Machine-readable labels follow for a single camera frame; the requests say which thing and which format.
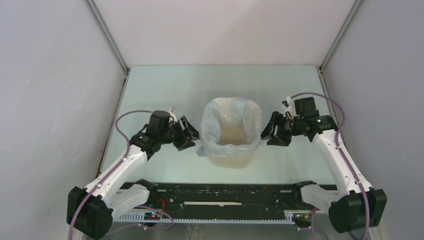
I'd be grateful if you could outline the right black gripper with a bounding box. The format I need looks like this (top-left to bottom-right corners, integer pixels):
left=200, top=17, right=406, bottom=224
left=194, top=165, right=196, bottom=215
left=257, top=111, right=303, bottom=147

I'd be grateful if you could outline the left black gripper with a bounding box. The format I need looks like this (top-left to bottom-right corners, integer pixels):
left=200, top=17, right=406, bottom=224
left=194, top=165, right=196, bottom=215
left=159, top=116, right=204, bottom=152

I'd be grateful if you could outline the blue plastic trash bag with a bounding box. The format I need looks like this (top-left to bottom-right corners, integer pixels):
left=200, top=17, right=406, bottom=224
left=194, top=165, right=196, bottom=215
left=196, top=96, right=263, bottom=159

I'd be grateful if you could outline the beige trash bin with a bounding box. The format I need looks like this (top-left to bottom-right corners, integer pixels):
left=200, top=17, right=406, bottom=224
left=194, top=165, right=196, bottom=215
left=206, top=97, right=263, bottom=170

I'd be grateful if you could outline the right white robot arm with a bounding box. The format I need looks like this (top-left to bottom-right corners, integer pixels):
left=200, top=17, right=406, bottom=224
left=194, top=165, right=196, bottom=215
left=261, top=93, right=388, bottom=234

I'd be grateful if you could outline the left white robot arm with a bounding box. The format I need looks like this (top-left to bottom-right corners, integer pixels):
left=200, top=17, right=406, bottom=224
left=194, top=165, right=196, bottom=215
left=66, top=109, right=200, bottom=240

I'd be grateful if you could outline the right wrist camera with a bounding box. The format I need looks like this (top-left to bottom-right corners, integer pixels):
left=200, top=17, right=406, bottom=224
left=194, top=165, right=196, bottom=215
left=282, top=96, right=296, bottom=120

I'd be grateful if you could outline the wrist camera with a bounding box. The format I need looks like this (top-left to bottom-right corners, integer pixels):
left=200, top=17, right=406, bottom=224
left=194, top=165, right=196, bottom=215
left=282, top=96, right=296, bottom=120
left=167, top=106, right=178, bottom=125

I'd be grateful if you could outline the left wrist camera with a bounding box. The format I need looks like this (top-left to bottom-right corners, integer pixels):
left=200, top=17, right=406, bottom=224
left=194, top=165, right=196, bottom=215
left=167, top=106, right=178, bottom=125

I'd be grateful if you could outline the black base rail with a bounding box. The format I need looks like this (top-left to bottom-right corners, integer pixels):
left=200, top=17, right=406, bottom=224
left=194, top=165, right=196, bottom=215
left=145, top=183, right=313, bottom=220

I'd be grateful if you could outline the right metal frame post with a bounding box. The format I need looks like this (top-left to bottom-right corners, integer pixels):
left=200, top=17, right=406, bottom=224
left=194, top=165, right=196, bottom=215
left=319, top=0, right=365, bottom=72

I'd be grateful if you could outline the metal frame post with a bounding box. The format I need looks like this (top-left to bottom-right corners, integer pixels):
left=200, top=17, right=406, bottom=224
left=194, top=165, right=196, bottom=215
left=319, top=0, right=365, bottom=72
left=84, top=0, right=130, bottom=75

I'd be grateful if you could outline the left metal frame post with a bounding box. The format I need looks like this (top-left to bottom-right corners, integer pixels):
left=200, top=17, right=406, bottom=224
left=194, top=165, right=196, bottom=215
left=84, top=0, right=130, bottom=75

